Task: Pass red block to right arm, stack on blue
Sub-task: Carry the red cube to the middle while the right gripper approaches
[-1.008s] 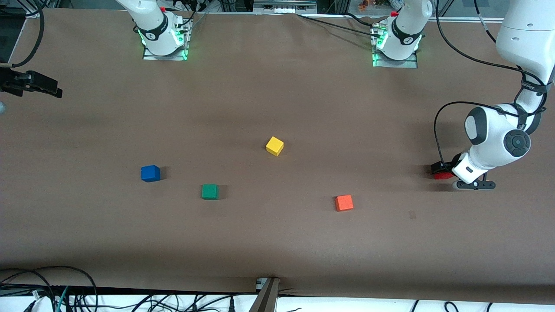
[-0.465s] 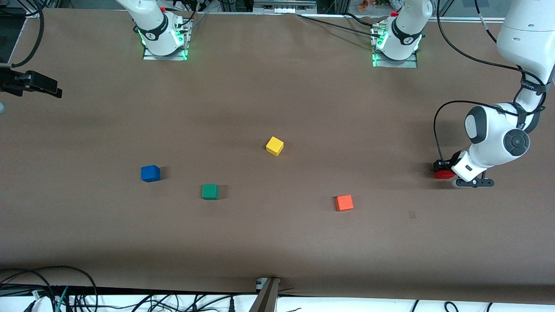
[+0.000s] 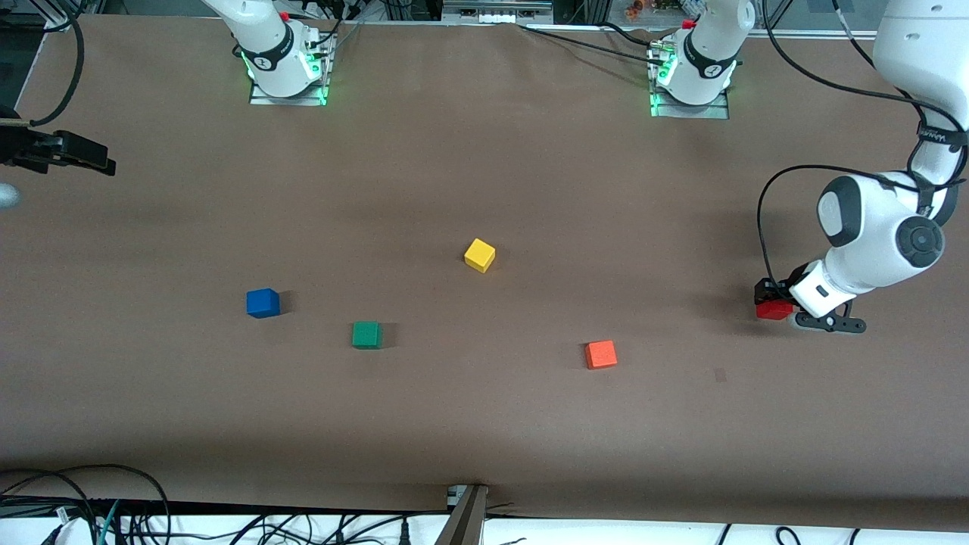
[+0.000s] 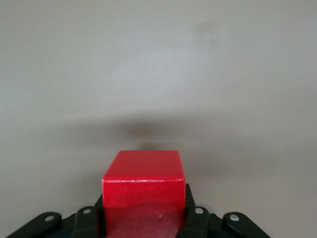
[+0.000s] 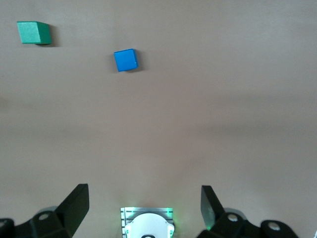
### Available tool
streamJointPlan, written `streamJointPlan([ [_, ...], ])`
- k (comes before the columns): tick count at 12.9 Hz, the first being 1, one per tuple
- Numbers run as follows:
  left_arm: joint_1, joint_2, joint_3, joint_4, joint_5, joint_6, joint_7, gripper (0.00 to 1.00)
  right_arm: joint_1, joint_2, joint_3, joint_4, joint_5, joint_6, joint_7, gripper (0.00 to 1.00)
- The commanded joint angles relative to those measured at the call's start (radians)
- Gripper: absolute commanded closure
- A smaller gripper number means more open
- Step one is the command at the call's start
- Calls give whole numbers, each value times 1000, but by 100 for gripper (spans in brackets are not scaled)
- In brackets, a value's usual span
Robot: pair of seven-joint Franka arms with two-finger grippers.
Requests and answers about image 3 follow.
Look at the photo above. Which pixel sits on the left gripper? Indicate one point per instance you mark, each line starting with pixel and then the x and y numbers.
pixel 780 288

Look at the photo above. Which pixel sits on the yellow wooden block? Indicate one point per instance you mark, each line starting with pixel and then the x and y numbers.
pixel 479 256

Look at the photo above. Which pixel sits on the red wooden block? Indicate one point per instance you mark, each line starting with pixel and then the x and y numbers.
pixel 774 310

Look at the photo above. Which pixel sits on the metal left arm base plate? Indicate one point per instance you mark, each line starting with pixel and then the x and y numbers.
pixel 711 112

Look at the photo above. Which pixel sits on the green wooden block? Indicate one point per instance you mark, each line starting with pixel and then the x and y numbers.
pixel 366 334

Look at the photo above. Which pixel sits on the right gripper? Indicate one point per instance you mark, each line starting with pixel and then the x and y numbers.
pixel 23 145

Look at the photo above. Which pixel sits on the orange wooden block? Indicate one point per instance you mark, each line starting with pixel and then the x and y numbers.
pixel 600 354

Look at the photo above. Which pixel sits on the brown paper table cover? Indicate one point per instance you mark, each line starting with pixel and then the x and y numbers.
pixel 484 416

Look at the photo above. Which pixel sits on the blue wooden block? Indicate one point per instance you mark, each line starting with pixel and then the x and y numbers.
pixel 262 303

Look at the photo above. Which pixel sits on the white power strip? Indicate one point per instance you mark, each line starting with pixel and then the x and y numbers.
pixel 496 14

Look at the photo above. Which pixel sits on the aluminium frame profile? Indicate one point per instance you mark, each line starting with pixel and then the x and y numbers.
pixel 60 19

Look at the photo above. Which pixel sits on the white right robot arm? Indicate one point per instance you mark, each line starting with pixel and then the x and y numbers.
pixel 265 45

